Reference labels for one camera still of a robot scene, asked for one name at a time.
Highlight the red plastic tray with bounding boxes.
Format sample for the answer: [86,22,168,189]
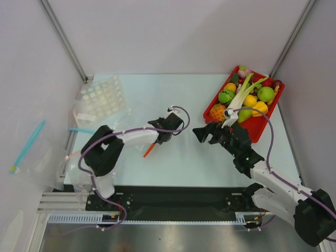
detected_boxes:
[203,66,285,143]

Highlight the clear bag with teal zipper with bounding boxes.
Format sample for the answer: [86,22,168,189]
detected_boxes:
[9,120,66,190]

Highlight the orange toy fruit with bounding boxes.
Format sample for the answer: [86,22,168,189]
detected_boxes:
[224,82,237,93]

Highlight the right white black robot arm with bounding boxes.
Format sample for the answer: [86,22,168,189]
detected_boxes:
[192,122,335,247]

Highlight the clear bag teal zipper table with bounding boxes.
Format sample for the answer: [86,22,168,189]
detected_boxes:
[68,127,95,134]

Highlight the yellow toy lemon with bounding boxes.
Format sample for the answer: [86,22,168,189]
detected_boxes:
[243,94,258,108]

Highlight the green toy watermelon ball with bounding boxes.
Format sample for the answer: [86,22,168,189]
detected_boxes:
[218,89,235,105]

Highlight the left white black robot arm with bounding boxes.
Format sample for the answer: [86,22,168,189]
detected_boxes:
[78,112,184,210]

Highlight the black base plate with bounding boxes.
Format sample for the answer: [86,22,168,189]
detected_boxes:
[85,186,266,225]

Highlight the clear bag with orange zipper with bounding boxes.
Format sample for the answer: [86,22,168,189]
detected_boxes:
[121,102,159,158]

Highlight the bag of white round stickers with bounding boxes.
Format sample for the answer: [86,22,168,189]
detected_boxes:
[73,76,126,122]

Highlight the dark red toy fruit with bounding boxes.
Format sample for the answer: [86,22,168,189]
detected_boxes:
[271,80,283,89]

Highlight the white slotted cable duct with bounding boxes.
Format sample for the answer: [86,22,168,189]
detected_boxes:
[48,213,124,224]

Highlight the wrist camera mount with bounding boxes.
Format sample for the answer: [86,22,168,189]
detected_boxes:
[167,106,181,115]
[222,109,238,128]

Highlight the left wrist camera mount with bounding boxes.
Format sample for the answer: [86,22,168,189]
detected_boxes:
[167,106,181,115]

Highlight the green toy pear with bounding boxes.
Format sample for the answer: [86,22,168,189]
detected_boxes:
[237,109,252,123]

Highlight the red toy chili pepper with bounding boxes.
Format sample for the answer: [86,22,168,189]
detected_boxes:
[261,78,273,87]

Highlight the yellow toy bell pepper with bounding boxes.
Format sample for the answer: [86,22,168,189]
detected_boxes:
[251,101,268,117]

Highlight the toy green onion leek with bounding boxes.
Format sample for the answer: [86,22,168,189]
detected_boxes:
[227,73,269,110]

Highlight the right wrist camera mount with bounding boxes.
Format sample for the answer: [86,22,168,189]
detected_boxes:
[222,109,238,128]

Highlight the toy pineapple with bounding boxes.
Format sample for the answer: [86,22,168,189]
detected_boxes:
[209,103,226,122]

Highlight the green toy apple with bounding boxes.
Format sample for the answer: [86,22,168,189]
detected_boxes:
[257,87,275,103]

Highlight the pink toy onion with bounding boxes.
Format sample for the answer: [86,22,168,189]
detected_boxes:
[237,66,252,79]

